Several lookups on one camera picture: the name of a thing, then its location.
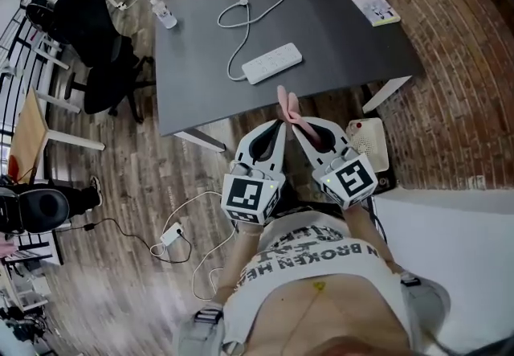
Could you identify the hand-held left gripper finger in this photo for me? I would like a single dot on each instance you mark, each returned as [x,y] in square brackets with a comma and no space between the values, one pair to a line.
[280,153]
[243,149]

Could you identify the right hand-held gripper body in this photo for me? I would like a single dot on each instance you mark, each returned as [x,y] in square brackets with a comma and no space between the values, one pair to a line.
[351,181]

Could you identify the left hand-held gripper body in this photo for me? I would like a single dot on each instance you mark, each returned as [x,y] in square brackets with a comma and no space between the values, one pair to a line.
[245,193]

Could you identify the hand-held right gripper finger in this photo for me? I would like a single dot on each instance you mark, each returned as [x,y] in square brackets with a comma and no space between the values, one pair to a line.
[309,151]
[339,137]

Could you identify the pink cloth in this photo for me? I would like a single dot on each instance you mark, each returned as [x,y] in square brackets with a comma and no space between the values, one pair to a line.
[290,109]

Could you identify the person's left forearm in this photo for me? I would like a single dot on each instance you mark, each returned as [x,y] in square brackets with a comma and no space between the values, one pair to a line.
[241,262]

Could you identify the person's right forearm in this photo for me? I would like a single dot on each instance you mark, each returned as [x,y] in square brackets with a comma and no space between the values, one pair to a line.
[361,226]

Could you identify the white table leg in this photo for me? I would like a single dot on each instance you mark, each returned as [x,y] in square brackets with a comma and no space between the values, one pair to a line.
[201,141]
[385,95]

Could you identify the small white floor power strip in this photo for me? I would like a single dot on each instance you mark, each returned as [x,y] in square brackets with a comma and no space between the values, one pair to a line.
[172,233]

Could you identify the person's white printed shirt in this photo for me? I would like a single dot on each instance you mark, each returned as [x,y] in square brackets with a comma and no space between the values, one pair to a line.
[321,262]

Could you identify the white platform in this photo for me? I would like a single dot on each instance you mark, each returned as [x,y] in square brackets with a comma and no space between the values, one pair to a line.
[462,246]

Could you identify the yellow-green book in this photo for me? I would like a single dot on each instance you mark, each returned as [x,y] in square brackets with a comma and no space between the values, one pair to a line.
[371,5]

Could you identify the clear plastic water bottle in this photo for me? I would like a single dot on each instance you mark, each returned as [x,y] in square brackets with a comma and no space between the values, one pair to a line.
[164,15]

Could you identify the white plug adapter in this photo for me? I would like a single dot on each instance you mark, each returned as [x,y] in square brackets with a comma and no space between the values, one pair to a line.
[121,5]

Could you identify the white desk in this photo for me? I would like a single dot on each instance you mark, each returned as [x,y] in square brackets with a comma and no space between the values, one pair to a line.
[60,103]

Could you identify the black office chair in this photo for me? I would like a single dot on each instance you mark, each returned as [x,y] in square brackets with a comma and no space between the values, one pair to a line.
[88,29]

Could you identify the black padded chair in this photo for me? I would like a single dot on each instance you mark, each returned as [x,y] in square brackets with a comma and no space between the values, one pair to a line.
[44,209]

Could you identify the wooden side table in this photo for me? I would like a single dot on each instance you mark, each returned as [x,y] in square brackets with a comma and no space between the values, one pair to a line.
[28,137]

